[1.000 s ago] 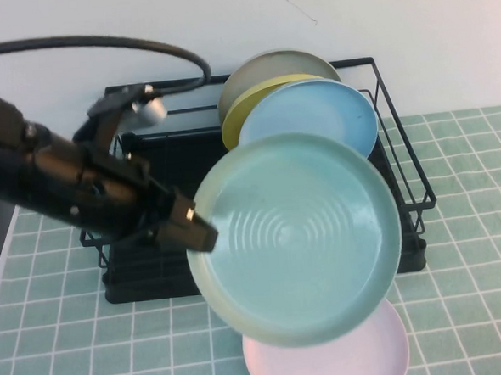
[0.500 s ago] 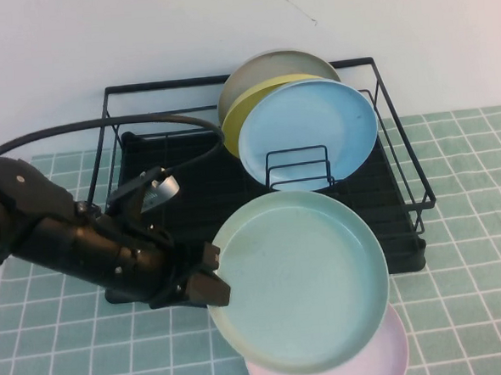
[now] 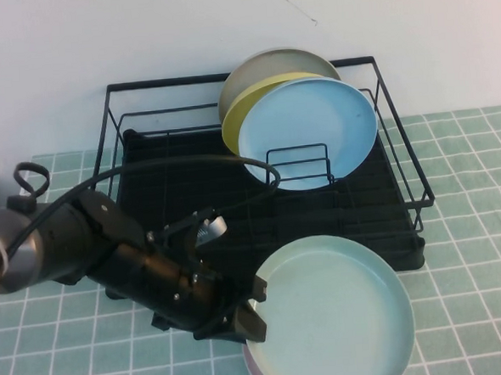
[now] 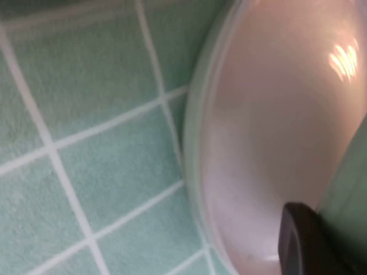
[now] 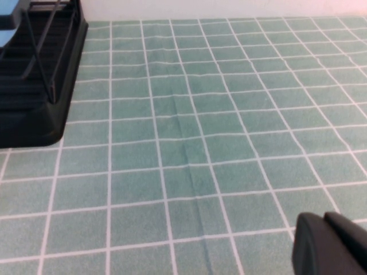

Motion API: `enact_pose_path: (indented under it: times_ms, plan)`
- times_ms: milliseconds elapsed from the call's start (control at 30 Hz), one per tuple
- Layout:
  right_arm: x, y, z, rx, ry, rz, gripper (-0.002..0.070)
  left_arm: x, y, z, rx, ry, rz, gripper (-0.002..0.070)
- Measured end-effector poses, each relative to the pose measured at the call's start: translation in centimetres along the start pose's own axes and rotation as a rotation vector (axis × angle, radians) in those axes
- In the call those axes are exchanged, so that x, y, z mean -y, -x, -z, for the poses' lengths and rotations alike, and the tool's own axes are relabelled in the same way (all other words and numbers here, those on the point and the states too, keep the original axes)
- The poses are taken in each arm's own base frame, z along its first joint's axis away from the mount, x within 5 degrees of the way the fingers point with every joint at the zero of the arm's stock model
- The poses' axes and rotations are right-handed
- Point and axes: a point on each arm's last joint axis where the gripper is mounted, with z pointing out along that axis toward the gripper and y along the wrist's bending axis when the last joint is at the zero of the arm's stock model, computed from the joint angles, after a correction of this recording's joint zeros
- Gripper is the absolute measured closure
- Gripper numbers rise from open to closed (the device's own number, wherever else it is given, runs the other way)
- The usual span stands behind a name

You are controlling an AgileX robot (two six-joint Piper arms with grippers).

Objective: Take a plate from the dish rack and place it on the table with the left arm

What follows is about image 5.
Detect light blue plate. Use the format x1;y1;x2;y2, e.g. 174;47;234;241
0;0;26;48

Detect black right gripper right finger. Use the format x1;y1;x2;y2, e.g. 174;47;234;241
325;211;367;269

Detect black dish drying rack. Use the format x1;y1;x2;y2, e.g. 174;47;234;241
0;0;89;149

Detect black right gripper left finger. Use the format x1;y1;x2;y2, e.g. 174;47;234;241
291;213;367;275

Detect green checked tablecloth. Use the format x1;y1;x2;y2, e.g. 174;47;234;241
0;17;367;275

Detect black wire dish rack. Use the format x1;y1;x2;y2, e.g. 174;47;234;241
0;0;80;104

